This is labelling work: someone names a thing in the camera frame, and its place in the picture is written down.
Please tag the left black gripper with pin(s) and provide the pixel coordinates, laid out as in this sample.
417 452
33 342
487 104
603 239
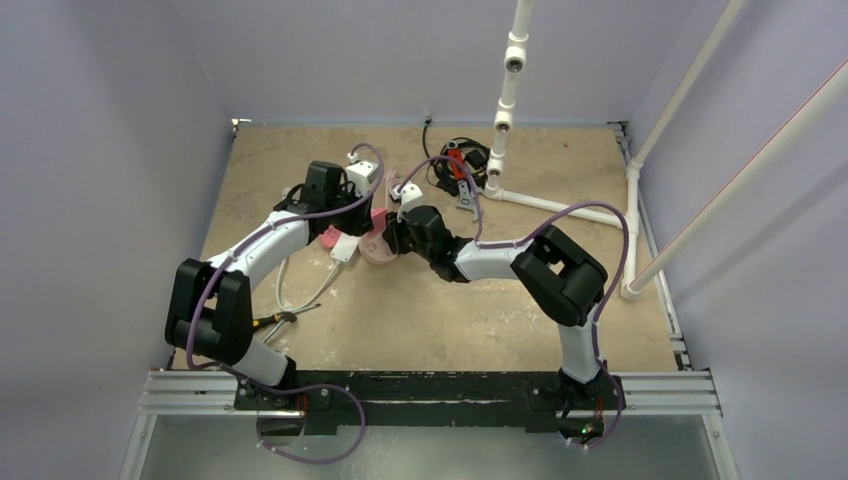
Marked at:
362 222

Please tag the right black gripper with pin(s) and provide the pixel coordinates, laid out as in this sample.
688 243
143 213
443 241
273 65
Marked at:
394 237

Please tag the pink plug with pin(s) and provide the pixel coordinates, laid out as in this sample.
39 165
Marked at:
379 219

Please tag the pink power strip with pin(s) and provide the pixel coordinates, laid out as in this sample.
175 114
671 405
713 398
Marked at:
329 238

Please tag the round pink socket base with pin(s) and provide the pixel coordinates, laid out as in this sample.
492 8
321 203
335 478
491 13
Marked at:
375 250

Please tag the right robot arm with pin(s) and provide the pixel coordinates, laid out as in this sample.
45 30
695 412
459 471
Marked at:
565 281

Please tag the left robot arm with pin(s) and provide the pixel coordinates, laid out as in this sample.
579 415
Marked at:
210 311

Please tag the white power strip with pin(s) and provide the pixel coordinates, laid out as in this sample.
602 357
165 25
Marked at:
345 248

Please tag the black power adapter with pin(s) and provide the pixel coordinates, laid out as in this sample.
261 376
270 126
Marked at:
476 159

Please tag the yellow black screwdriver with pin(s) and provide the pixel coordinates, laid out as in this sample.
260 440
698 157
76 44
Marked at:
292 315

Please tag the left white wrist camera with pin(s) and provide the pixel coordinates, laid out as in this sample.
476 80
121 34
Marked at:
362 173

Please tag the red handled adjustable wrench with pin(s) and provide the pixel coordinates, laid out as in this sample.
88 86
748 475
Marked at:
466 186

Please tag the black handled hammer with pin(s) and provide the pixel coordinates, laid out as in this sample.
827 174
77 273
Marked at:
272 331

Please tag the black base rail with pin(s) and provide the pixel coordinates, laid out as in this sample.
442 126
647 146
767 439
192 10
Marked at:
532 401

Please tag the white PVC pipe frame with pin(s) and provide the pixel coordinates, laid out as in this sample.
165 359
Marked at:
632 282

